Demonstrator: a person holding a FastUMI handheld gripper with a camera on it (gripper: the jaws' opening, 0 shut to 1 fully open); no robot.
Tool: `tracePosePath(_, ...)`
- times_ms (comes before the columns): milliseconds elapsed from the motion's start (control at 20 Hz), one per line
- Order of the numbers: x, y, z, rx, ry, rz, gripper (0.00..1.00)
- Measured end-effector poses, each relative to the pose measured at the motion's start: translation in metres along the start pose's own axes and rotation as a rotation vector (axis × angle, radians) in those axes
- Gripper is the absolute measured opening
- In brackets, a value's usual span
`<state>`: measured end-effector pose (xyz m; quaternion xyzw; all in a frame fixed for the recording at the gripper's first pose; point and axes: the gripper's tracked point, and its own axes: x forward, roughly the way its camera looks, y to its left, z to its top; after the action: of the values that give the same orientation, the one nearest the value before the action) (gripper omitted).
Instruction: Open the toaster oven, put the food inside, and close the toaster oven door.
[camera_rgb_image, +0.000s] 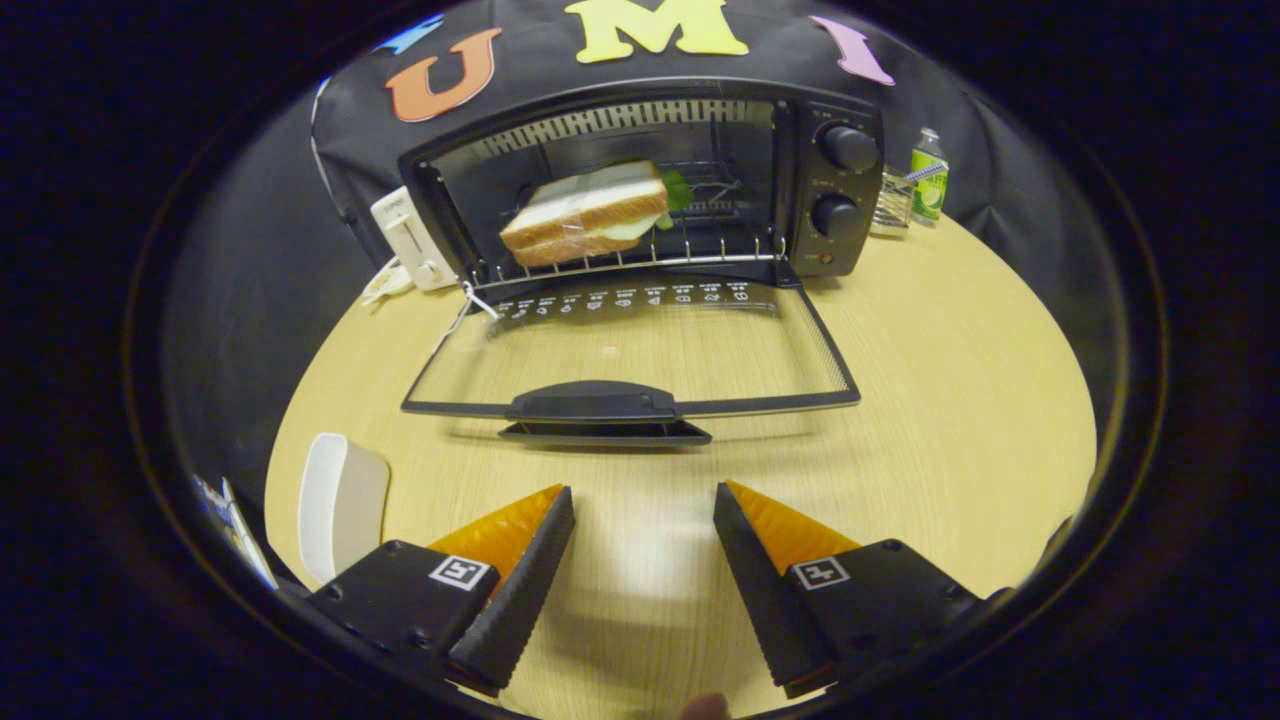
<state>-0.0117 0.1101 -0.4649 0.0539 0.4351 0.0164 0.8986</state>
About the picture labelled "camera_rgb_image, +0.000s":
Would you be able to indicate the toast sandwich with lettuce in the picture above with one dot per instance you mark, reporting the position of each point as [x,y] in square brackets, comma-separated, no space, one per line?
[590,210]

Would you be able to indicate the white slot toaster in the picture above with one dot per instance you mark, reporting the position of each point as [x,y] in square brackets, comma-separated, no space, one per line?
[410,235]

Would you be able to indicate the white rectangular plate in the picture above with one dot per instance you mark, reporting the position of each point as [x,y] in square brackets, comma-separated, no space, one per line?
[340,500]

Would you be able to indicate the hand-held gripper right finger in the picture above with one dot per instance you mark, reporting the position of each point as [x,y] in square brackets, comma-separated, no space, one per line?
[765,590]

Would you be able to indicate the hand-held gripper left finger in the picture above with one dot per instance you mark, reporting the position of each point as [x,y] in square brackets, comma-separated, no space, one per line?
[520,595]

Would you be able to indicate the black toaster oven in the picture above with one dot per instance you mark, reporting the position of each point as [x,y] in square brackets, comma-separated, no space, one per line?
[590,402]

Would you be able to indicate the green label bottle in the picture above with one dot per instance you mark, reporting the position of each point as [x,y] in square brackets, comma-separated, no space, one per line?
[928,185]

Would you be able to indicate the blue printed box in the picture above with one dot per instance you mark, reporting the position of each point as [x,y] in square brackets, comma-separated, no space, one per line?
[240,535]

